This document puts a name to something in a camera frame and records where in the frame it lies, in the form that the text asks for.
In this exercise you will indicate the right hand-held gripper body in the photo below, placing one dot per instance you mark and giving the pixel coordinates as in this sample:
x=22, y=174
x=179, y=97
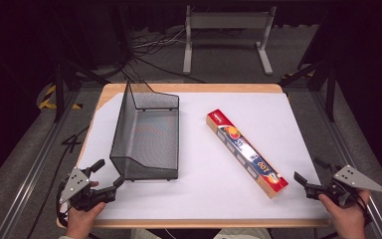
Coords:
x=354, y=179

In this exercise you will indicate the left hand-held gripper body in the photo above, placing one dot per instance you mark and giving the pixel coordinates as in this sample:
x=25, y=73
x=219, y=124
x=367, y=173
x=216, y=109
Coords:
x=79, y=194

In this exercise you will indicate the person's left hand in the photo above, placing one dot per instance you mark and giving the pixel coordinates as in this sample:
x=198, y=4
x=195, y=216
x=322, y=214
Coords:
x=81, y=222

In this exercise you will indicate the person's right hand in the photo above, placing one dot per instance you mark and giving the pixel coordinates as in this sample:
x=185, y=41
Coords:
x=348, y=220

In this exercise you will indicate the long red foil box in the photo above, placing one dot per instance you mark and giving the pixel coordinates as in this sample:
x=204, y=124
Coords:
x=245, y=152

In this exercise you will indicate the black metal stand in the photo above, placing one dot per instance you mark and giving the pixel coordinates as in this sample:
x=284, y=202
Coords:
x=59, y=89
x=330, y=86

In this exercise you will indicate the yellow black hazard tape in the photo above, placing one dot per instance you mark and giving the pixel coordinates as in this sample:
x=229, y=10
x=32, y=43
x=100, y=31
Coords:
x=46, y=99

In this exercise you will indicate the white table mat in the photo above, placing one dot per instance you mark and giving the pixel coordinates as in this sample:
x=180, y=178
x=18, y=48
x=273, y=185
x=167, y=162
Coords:
x=205, y=189

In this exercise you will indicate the grey metal stand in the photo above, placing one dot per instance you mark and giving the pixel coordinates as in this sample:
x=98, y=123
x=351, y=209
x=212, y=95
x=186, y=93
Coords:
x=229, y=20

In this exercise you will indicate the aluminium floor rail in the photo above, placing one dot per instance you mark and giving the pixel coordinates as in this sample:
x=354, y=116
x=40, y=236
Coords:
x=340, y=139
x=30, y=176

